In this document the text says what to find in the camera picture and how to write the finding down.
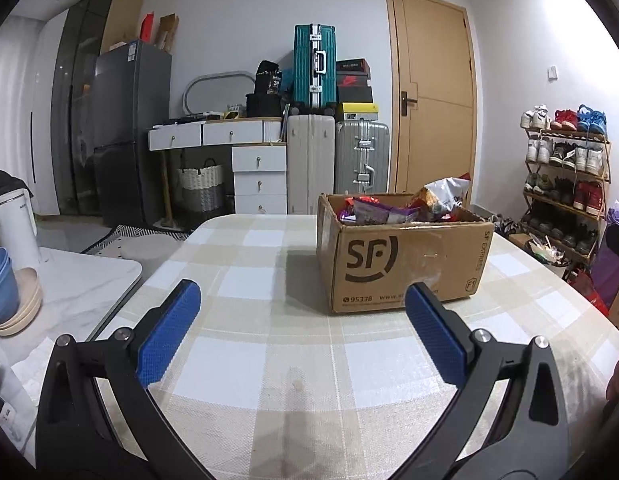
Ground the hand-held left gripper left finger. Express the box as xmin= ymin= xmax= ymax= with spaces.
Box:
xmin=36 ymin=279 xmax=215 ymax=480

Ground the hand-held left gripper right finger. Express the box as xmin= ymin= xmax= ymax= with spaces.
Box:
xmin=389 ymin=281 xmax=570 ymax=480

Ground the brown cardboard box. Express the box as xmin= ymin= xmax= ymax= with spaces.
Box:
xmin=317 ymin=192 xmax=495 ymax=315

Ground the purple candy packet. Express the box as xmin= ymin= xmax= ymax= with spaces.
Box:
xmin=352 ymin=197 xmax=421 ymax=225

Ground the large white noodle snack bag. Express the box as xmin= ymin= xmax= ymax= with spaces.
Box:
xmin=414 ymin=174 xmax=471 ymax=221

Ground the purple bag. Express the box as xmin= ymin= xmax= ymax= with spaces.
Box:
xmin=592 ymin=200 xmax=619 ymax=311

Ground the white trash bin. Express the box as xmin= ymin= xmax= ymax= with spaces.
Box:
xmin=524 ymin=237 xmax=573 ymax=278

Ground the patterned rug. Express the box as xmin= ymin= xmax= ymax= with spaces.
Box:
xmin=82 ymin=222 xmax=193 ymax=256

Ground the marble side table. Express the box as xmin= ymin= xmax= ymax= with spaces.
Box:
xmin=0 ymin=247 xmax=143 ymax=461

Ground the pile of loose sneakers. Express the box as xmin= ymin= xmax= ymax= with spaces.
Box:
xmin=489 ymin=214 xmax=527 ymax=236

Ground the shoe rack with shoes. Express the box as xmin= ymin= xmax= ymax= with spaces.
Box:
xmin=519 ymin=104 xmax=610 ymax=256

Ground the stack of beige bowls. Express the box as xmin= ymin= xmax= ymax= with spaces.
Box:
xmin=0 ymin=267 xmax=43 ymax=337

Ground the woven laundry basket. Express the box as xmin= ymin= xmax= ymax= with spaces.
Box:
xmin=178 ymin=158 xmax=225 ymax=213

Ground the white kettle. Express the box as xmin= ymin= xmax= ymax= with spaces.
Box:
xmin=0 ymin=189 xmax=42 ymax=271

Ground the white drawer desk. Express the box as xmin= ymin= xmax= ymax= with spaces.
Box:
xmin=148 ymin=116 xmax=289 ymax=216

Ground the silver suitcase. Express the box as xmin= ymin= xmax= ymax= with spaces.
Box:
xmin=334 ymin=120 xmax=391 ymax=196

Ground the grey fridge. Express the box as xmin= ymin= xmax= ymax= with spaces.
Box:
xmin=93 ymin=40 xmax=173 ymax=228

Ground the cream suitcase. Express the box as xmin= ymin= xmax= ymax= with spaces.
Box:
xmin=287 ymin=114 xmax=336 ymax=216

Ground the dark cloth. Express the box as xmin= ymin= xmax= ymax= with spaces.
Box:
xmin=0 ymin=167 xmax=23 ymax=201

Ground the wooden door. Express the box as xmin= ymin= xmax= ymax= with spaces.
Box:
xmin=384 ymin=0 xmax=477 ymax=208

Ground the dark glass cabinet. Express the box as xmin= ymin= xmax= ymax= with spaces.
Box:
xmin=50 ymin=0 xmax=120 ymax=216

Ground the black storage box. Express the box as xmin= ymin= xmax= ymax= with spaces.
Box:
xmin=246 ymin=92 xmax=283 ymax=118

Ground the oval mirror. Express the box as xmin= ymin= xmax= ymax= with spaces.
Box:
xmin=183 ymin=71 xmax=255 ymax=118

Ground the white wardrobe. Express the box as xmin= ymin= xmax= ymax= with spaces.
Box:
xmin=0 ymin=10 xmax=70 ymax=216

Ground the black printed bag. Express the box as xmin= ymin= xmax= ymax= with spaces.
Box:
xmin=254 ymin=60 xmax=282 ymax=96

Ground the teal suitcase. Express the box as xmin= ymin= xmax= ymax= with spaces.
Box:
xmin=293 ymin=24 xmax=337 ymax=113

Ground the open narrow cardboard box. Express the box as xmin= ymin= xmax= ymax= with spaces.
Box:
xmin=158 ymin=12 xmax=180 ymax=53

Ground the tall flat cardboard box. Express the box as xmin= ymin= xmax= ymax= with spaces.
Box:
xmin=100 ymin=0 xmax=145 ymax=53

